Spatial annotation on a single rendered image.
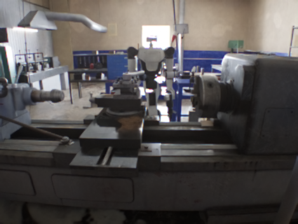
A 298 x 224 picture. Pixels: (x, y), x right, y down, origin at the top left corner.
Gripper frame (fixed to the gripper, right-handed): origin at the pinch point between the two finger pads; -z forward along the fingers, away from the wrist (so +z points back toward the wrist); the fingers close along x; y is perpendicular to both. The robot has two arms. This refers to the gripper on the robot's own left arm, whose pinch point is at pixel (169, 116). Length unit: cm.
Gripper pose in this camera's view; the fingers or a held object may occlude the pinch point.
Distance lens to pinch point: 234.6
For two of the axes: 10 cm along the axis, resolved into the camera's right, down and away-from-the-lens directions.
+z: -0.3, -9.9, -1.3
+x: 1.4, 1.2, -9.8
